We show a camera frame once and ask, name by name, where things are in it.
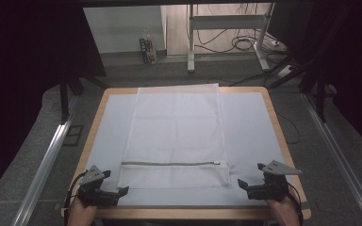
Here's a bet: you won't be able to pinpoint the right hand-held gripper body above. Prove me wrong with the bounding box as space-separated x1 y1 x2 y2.
247 159 304 202

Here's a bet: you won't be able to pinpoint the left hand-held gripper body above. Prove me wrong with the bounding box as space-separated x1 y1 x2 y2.
76 165 117 208

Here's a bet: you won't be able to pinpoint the white mesh laundry bag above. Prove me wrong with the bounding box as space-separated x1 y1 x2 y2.
116 83 236 190

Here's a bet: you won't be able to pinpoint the person's right hand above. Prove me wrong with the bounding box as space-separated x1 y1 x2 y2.
265 194 301 226

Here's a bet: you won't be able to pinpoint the person's left hand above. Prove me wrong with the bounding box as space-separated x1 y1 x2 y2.
66 197 99 226

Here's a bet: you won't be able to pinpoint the white table mat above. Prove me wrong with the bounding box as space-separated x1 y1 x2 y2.
80 92 291 207

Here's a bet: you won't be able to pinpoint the wooden table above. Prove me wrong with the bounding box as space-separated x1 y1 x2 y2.
60 87 312 220

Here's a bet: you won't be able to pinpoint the black metal stand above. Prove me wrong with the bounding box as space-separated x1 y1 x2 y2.
268 51 328 124
58 73 109 125

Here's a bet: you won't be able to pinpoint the white power strip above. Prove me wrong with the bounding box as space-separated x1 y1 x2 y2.
276 64 297 79

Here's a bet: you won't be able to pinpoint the dark curtain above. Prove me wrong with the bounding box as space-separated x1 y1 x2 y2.
274 0 362 158
0 0 107 205

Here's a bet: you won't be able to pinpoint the pack of bottles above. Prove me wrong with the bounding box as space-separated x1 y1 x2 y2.
139 34 158 65

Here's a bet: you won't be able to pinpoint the white cabinet panel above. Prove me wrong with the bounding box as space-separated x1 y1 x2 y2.
82 5 168 55

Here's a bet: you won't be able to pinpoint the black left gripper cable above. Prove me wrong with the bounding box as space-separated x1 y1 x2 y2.
63 170 89 226

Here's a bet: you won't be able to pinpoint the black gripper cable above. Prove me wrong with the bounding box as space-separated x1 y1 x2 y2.
63 170 89 226
286 187 304 226

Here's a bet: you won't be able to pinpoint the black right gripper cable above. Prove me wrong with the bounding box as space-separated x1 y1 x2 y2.
286 187 304 226

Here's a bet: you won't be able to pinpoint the black floor hatch frame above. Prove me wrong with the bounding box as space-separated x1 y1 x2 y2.
62 124 85 147

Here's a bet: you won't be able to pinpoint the aluminium rail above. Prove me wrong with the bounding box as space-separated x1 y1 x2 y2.
11 96 80 226
301 93 362 226

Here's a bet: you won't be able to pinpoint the thin black floor cable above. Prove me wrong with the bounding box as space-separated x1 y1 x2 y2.
274 109 302 146

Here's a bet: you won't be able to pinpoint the tangled black floor cables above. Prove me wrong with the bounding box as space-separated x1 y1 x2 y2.
193 27 276 55

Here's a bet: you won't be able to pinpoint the white metal desk frame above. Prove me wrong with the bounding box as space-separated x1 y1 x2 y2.
187 3 276 73

